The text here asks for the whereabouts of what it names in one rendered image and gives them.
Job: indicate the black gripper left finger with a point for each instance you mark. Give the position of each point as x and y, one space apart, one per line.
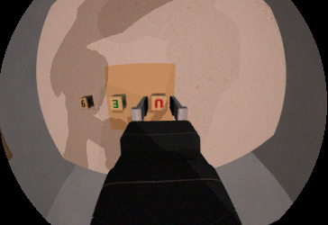
140 110

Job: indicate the tan block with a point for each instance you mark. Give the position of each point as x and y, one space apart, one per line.
86 102
158 102
117 102

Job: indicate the tan square mat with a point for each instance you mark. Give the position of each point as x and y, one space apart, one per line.
138 80

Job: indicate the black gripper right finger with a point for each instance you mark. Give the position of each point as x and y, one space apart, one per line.
177 110

